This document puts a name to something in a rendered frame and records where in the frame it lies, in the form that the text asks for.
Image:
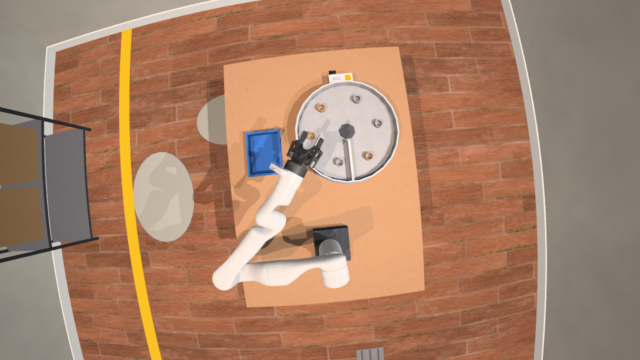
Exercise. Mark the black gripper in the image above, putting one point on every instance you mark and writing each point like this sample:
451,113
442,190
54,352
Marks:
302,157

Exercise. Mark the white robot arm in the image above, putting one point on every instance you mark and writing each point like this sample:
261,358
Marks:
331,260

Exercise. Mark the blue crate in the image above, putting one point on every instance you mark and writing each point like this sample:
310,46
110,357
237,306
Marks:
262,149

